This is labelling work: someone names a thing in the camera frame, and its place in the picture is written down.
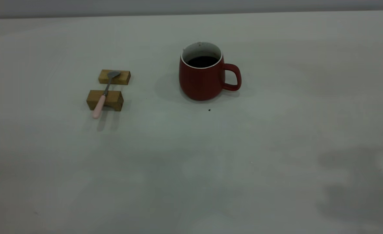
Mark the red ceramic mug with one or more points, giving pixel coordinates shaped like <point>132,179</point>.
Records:
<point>201,83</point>

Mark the arched wooden block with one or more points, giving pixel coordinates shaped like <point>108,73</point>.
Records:
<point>114,97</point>

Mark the dark coffee liquid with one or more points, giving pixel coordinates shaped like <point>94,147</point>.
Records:
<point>203,61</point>

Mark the flat rectangular wooden block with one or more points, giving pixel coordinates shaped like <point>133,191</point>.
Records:
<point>122,78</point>

